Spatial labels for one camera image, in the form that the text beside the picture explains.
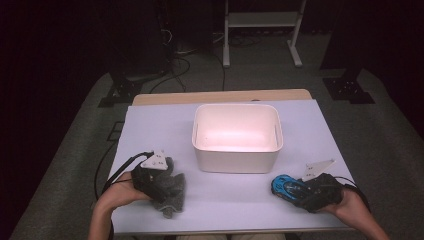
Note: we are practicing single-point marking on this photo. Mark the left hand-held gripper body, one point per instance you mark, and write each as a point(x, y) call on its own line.
point(146, 181)

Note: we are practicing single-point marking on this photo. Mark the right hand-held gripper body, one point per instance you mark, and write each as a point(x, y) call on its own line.
point(325, 195)

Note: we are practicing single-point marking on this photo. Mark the grey cloth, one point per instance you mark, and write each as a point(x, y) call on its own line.
point(173, 183)

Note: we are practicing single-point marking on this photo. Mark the blue toy car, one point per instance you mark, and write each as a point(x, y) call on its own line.
point(283, 185)

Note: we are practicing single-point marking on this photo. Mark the white plastic bin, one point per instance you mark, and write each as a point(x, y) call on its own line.
point(236, 156)

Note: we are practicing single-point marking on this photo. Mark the person's left hand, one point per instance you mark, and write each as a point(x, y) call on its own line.
point(118, 193)

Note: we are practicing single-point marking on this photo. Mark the person's right hand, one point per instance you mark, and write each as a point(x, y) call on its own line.
point(353, 208)

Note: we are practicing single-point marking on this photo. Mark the white table cover sheet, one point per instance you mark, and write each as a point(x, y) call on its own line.
point(233, 206)

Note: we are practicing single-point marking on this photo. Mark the wooden table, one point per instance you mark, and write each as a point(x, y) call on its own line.
point(160, 99)

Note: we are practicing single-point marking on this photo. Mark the black stand base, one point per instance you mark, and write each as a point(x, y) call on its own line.
point(348, 90)
point(121, 91)

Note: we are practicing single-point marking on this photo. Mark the white metal stand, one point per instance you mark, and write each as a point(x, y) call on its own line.
point(263, 19)

